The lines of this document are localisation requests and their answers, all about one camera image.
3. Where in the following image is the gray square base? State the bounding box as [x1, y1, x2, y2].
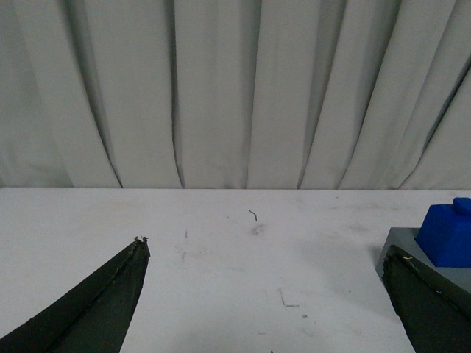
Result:
[375, 227, 471, 293]

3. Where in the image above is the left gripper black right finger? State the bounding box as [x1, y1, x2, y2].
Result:
[381, 245, 470, 352]

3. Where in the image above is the white curtain backdrop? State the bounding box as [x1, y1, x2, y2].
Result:
[1, 1, 470, 190]

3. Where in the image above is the blue block part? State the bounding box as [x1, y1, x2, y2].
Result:
[416, 197, 470, 268]

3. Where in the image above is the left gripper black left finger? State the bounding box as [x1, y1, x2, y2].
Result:
[1, 238, 150, 352]

